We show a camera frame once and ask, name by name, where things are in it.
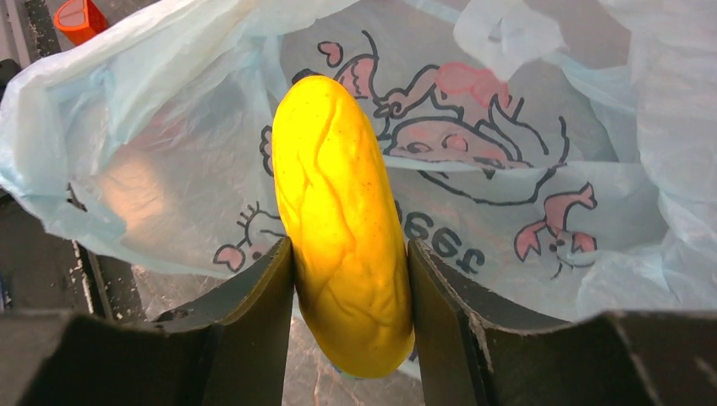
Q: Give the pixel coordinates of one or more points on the yellow wrinkled fake fruit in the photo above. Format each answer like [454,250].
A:
[335,202]

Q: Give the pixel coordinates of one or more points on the light blue plastic bag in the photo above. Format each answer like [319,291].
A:
[561,153]

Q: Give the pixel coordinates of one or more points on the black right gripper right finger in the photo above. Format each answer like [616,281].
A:
[478,348]

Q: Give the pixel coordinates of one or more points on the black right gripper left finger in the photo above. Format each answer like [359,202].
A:
[227,347]

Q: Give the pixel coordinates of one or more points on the orange semicircle block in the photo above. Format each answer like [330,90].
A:
[80,21]

